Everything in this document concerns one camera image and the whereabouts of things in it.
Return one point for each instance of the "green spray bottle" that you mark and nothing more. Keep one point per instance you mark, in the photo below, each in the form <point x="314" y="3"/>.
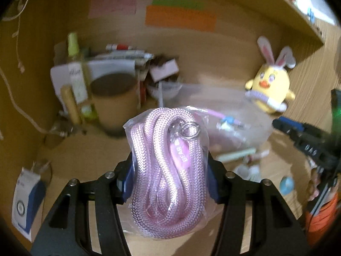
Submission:
<point x="77" y="80"/>

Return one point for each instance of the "blue capped pen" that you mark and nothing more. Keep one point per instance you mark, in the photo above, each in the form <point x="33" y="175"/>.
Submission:
<point x="229" y="120"/>

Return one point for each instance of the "person's right forearm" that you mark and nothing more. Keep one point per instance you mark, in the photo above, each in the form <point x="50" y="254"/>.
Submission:
<point x="322" y="218"/>

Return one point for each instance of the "yellow chick plush toy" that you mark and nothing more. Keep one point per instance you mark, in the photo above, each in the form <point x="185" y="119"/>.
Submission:
<point x="271" y="82"/>

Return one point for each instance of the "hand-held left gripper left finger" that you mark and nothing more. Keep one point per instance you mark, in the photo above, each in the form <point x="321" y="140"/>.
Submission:
<point x="126" y="184"/>

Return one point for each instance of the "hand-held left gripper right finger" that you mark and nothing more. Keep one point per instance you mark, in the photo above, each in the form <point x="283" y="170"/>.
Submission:
<point x="215" y="189"/>

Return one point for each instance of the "mint green highlighter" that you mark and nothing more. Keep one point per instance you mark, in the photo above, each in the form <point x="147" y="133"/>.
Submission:
<point x="234" y="155"/>

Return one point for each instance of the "clear plastic wrapper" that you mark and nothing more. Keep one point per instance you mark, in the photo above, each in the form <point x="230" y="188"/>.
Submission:
<point x="42" y="170"/>

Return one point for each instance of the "red and white marker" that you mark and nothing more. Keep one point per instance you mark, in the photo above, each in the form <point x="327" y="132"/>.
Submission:
<point x="120" y="47"/>

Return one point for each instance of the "small white cardboard box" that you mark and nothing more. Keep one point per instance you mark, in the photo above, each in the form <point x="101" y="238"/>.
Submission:
<point x="163" y="69"/>

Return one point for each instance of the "small blue toy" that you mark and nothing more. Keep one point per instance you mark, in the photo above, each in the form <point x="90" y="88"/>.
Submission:
<point x="310" y="13"/>

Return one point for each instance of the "person's right hand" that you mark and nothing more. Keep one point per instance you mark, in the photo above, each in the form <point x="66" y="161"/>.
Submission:
<point x="313" y="186"/>

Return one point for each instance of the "orange paper note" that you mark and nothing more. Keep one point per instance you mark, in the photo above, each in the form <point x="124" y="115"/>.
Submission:
<point x="181" y="18"/>

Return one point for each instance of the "white and blue carton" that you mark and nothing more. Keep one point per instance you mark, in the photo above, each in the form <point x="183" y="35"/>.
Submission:
<point x="26" y="202"/>

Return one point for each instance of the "brown mug with lid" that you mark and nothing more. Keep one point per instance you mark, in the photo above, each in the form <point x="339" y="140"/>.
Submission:
<point x="114" y="104"/>

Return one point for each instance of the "green paper note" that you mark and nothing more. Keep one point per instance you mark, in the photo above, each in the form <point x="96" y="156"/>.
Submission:
<point x="178" y="2"/>

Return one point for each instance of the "white bowl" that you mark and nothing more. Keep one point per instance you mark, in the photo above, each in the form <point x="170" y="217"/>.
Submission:
<point x="165" y="90"/>

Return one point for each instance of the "wooden shelf board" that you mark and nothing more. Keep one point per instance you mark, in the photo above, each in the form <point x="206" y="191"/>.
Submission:
<point x="293" y="10"/>

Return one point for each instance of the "clear plastic drawer box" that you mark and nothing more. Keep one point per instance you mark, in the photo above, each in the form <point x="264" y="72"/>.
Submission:
<point x="247" y="136"/>

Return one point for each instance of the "pink paper note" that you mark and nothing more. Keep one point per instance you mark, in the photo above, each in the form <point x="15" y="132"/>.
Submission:
<point x="112" y="4"/>

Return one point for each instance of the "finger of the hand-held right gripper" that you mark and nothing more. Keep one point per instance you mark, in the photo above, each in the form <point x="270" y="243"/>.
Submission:
<point x="286" y="124"/>

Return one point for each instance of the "pink pen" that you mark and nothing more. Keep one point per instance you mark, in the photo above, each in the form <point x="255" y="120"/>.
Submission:
<point x="215" y="113"/>

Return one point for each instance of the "stack of white papers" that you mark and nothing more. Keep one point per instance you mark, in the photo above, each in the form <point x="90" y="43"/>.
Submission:
<point x="112" y="65"/>

